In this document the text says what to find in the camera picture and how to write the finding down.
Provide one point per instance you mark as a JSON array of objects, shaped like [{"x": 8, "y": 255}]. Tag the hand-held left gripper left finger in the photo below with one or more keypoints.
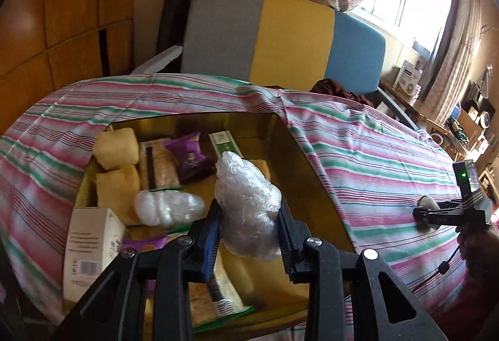
[{"x": 210, "y": 247}]

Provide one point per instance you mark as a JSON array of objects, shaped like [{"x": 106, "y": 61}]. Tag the striped tablecloth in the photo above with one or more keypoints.
[{"x": 370, "y": 169}]

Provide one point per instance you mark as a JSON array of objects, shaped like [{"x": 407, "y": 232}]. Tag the gold tin box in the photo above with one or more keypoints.
[{"x": 308, "y": 192}]

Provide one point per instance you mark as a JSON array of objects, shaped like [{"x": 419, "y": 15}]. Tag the yellow sponge cake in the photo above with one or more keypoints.
[
  {"x": 117, "y": 148},
  {"x": 260, "y": 167},
  {"x": 117, "y": 192}
]

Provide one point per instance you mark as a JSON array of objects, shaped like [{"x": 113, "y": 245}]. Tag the small pale item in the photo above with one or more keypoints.
[{"x": 425, "y": 202}]

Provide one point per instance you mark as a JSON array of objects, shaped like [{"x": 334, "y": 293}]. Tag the dark red cloth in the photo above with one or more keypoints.
[{"x": 335, "y": 89}]

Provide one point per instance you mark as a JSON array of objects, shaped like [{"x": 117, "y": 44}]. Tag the black rolled mat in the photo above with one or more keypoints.
[{"x": 175, "y": 13}]

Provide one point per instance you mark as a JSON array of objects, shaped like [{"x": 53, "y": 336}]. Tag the wooden wardrobe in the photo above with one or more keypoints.
[{"x": 58, "y": 13}]

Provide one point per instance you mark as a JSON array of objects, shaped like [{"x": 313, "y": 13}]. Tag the green and white box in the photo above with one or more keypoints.
[{"x": 224, "y": 144}]

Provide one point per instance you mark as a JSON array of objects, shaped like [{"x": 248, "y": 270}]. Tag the white box with blue label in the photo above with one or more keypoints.
[{"x": 407, "y": 75}]

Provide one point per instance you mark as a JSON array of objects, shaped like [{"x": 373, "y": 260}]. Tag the clear plastic bundle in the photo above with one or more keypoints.
[
  {"x": 249, "y": 208},
  {"x": 167, "y": 208}
]

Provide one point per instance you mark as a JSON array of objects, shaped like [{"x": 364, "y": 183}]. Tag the cardboard box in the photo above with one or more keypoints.
[{"x": 469, "y": 128}]

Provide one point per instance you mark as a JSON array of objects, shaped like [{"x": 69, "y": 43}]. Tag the white mug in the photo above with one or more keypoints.
[{"x": 436, "y": 138}]

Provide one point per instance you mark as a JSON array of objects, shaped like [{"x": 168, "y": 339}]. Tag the white carton box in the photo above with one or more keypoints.
[{"x": 91, "y": 247}]

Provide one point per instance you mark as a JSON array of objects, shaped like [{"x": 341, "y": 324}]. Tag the person's right hand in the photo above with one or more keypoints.
[{"x": 481, "y": 251}]

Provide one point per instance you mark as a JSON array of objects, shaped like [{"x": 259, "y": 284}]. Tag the striped brown curtain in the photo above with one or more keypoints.
[{"x": 456, "y": 52}]

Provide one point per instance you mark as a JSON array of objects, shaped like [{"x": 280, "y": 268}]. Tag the purple snack packet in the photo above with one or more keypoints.
[
  {"x": 191, "y": 159},
  {"x": 144, "y": 243}
]

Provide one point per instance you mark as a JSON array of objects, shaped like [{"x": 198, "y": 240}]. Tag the person's right forearm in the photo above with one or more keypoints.
[{"x": 479, "y": 306}]

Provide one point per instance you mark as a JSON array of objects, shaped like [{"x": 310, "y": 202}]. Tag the green-edged cracker packet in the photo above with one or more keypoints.
[
  {"x": 206, "y": 298},
  {"x": 160, "y": 165}
]

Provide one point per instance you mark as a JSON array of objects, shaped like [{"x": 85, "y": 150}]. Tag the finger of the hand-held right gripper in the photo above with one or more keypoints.
[
  {"x": 444, "y": 220},
  {"x": 440, "y": 211}
]

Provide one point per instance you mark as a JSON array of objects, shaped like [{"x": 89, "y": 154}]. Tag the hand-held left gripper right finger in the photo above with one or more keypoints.
[{"x": 288, "y": 251}]

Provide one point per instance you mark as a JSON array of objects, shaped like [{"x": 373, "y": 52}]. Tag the wooden side table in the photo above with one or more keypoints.
[{"x": 401, "y": 99}]

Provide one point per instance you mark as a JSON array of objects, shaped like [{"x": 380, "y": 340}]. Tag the grey yellow blue chair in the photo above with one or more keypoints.
[{"x": 292, "y": 44}]

